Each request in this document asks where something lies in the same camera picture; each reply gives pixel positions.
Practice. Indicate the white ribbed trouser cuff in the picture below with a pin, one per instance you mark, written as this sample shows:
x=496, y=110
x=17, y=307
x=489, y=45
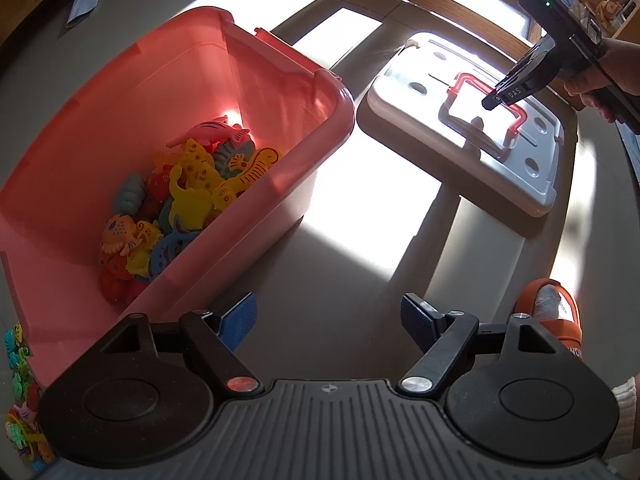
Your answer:
x=629, y=402

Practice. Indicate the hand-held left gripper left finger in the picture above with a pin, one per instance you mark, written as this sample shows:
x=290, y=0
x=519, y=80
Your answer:
x=240, y=322

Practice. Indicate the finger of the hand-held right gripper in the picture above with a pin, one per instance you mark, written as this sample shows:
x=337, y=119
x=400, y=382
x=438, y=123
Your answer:
x=515, y=91

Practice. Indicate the pink plastic storage bin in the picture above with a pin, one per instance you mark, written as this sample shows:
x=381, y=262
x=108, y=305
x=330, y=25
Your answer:
x=75, y=110

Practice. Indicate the person's right hand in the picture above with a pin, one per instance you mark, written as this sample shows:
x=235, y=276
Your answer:
x=585, y=82

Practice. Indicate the heap of small plastic toys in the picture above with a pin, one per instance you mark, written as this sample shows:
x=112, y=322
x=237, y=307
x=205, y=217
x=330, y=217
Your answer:
x=20, y=420

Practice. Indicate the orange slipper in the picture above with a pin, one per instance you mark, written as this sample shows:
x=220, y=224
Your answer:
x=570, y=330

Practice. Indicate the blue paper sheet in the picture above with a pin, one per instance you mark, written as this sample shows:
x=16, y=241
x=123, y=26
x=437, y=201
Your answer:
x=85, y=2

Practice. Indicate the pile of colourful animal toys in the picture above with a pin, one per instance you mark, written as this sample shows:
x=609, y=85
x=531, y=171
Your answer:
x=190, y=200

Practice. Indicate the person's white socked foot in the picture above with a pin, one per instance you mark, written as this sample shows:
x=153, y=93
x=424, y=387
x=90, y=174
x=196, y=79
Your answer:
x=547, y=304

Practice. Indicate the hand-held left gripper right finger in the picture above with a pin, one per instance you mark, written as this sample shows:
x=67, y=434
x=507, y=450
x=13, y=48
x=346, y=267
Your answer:
x=420, y=322

